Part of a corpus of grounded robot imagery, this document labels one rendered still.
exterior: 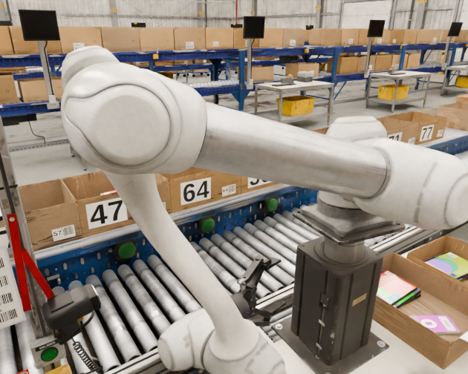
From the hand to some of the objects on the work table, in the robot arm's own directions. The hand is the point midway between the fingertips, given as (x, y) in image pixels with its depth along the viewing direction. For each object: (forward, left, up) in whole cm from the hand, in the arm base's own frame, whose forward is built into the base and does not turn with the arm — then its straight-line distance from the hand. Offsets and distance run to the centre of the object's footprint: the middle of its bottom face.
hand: (277, 282), depth 110 cm
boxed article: (-16, -49, -22) cm, 56 cm away
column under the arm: (-5, -16, -22) cm, 28 cm away
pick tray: (-7, -81, -21) cm, 84 cm away
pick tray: (-8, -50, -22) cm, 55 cm away
